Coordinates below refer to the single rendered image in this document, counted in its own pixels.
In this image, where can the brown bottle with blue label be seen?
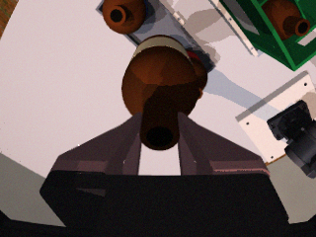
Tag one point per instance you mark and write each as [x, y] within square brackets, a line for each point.
[124, 16]

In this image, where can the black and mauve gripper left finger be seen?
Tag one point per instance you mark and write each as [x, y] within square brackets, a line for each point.
[106, 152]

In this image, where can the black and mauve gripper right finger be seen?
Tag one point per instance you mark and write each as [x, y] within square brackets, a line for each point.
[207, 153]

